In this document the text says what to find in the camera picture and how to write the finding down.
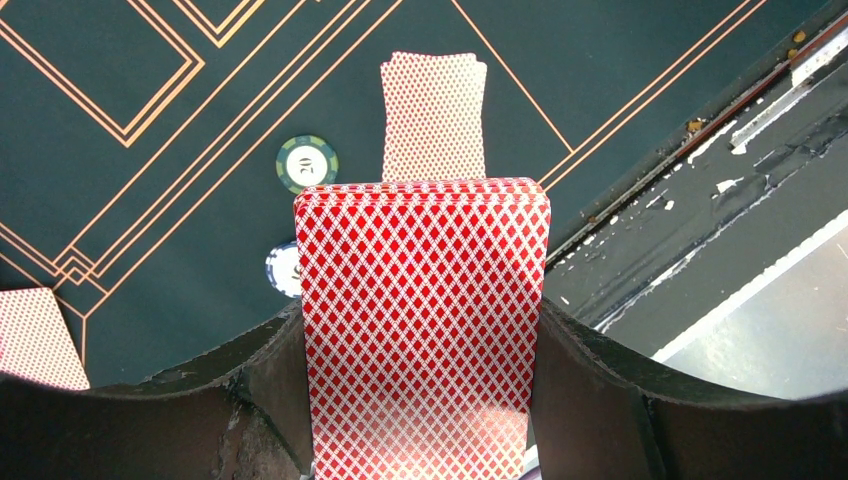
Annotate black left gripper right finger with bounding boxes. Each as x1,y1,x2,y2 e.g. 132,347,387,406
531,299,847,479

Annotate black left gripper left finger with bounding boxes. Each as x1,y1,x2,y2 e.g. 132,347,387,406
1,302,313,479

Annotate white-blue poker chip stack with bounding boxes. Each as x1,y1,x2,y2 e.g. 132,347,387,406
265,242,302,298

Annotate red-backed cards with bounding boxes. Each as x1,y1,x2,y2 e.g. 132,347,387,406
1,287,90,390

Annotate red-backed card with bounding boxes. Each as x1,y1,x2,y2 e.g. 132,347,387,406
380,51,487,183

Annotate green poker table mat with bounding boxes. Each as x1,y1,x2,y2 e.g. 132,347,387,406
1,1,828,387

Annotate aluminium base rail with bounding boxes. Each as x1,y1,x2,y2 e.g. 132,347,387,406
545,12,847,399

